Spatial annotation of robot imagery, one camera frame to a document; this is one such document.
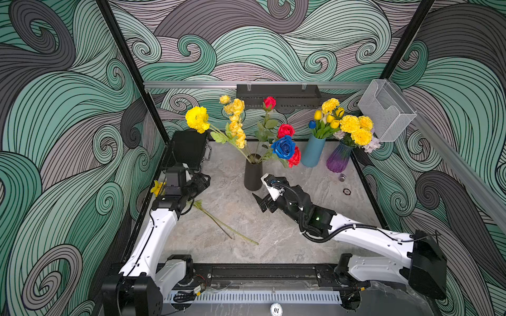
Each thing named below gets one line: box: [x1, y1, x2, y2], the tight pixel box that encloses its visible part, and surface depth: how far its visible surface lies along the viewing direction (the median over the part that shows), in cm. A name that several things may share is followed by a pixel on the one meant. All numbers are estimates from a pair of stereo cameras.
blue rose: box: [271, 134, 296, 160], surface depth 59 cm
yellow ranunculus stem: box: [185, 106, 252, 164], surface depth 58 cm
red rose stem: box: [254, 96, 302, 168], surface depth 64 cm
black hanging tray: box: [236, 84, 322, 110], surface depth 96 cm
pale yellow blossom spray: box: [219, 94, 252, 164], surface depth 77 cm
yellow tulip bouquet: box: [308, 98, 346, 139], surface depth 81 cm
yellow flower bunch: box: [187, 199, 259, 246], surface depth 89 cm
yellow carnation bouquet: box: [333, 115, 381, 153], surface depth 78 cm
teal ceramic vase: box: [301, 134, 327, 168], surface depth 102 cm
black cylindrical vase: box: [243, 153, 263, 191], surface depth 89 cm
